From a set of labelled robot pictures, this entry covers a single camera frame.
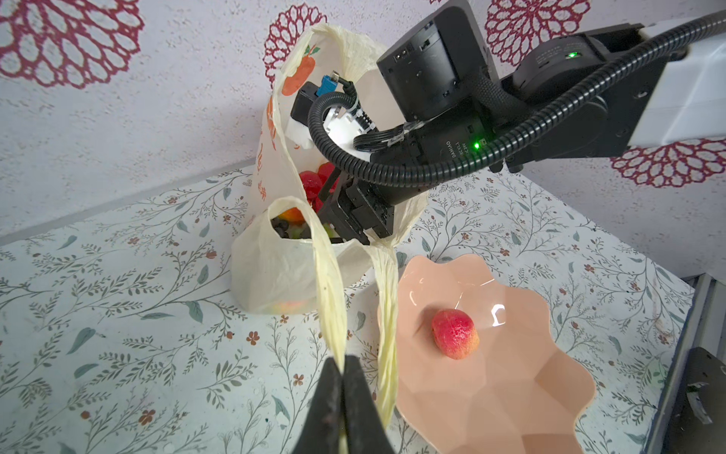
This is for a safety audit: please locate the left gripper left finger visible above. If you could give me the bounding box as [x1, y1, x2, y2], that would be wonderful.
[292, 358, 343, 454]

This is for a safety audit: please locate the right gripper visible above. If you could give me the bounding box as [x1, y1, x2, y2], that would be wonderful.
[319, 121, 493, 245]

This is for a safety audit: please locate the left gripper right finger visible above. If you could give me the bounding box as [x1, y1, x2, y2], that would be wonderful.
[342, 355, 394, 454]

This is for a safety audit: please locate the red yellow peach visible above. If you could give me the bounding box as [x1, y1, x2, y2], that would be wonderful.
[431, 309, 479, 361]

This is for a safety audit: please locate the cream plastic fruit bag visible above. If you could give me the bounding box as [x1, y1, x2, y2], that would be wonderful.
[231, 24, 427, 426]

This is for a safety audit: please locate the red yellow mango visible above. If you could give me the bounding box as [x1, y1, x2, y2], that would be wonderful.
[278, 208, 306, 225]

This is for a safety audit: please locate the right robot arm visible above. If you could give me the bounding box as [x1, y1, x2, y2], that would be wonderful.
[307, 1, 725, 243]

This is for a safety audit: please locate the red cherry fruit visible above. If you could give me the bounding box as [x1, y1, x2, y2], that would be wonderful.
[299, 163, 336, 213]

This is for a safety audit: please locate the green grape bunch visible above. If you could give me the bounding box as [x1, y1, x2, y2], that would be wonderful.
[270, 218, 311, 239]

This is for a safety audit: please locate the pink scalloped bowl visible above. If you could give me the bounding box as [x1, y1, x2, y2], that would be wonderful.
[396, 255, 596, 453]

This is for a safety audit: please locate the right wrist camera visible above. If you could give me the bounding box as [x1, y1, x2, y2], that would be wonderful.
[290, 72, 370, 149]

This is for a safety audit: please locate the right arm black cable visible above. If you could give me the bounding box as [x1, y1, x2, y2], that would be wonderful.
[307, 9, 726, 190]

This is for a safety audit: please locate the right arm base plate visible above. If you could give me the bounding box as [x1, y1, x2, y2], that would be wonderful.
[663, 347, 726, 454]

